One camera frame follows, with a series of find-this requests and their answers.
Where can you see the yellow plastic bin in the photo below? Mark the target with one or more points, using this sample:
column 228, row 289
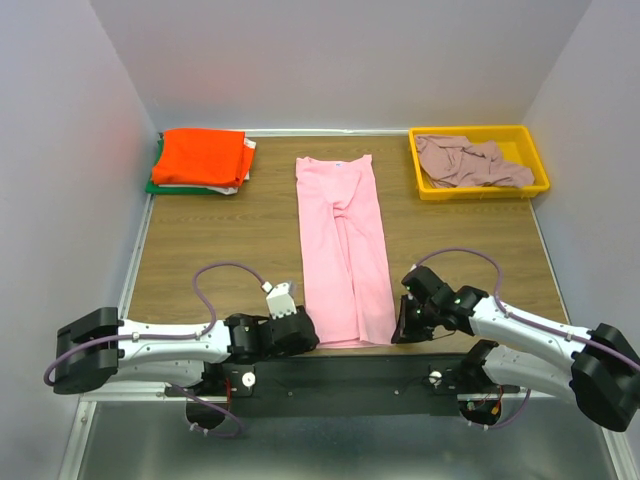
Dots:
column 517, row 146

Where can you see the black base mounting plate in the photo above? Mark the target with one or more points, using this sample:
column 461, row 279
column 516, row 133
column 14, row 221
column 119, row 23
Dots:
column 416, row 398

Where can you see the crumpled mauve t shirt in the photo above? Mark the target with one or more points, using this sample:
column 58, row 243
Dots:
column 456, row 162

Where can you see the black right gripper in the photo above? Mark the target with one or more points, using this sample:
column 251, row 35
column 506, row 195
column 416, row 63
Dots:
column 399, row 334

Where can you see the pink t shirt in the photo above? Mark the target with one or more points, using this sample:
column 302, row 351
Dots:
column 346, row 277

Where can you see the folded orange t shirt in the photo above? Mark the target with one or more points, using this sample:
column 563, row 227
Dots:
column 199, row 156

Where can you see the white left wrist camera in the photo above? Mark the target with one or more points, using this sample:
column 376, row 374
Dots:
column 280, row 300

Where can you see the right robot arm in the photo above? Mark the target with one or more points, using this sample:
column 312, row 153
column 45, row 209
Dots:
column 597, row 369

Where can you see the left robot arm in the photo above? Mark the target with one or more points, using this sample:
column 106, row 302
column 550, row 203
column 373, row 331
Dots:
column 100, row 348

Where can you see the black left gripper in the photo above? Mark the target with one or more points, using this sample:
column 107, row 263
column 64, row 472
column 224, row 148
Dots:
column 302, row 349

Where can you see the aluminium frame rail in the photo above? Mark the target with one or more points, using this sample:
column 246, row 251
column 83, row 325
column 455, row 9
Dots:
column 125, row 395

